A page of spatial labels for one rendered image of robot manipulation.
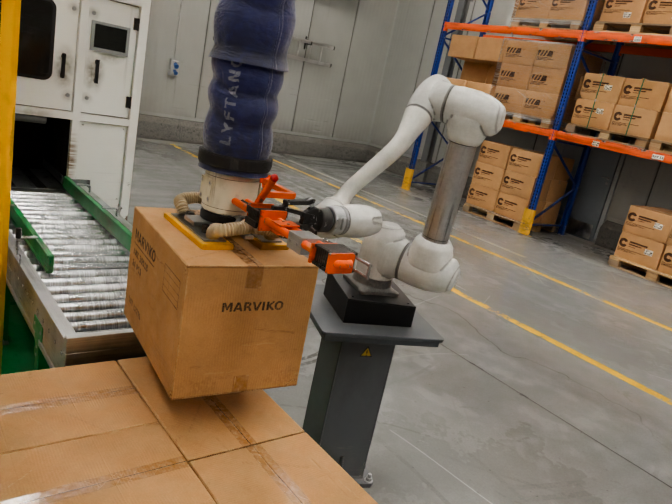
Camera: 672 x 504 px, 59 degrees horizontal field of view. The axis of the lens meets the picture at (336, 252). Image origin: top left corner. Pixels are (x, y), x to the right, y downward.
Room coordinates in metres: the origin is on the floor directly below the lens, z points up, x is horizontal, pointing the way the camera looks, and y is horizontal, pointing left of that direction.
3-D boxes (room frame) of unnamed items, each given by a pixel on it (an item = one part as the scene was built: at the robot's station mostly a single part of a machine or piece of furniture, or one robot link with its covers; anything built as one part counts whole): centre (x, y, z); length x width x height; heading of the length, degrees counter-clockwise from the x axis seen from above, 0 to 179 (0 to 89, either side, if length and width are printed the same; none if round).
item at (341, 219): (1.78, 0.03, 1.20); 0.09 x 0.06 x 0.09; 41
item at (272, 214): (1.64, 0.21, 1.20); 0.10 x 0.08 x 0.06; 127
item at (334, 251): (1.36, 0.01, 1.20); 0.08 x 0.07 x 0.05; 37
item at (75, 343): (2.04, 0.57, 0.58); 0.70 x 0.03 x 0.06; 131
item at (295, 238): (1.47, 0.08, 1.20); 0.07 x 0.07 x 0.04; 37
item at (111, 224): (3.37, 1.36, 0.60); 1.60 x 0.10 x 0.09; 41
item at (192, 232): (1.78, 0.44, 1.09); 0.34 x 0.10 x 0.05; 37
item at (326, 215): (1.73, 0.08, 1.20); 0.09 x 0.07 x 0.08; 131
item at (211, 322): (1.82, 0.37, 0.87); 0.60 x 0.40 x 0.40; 34
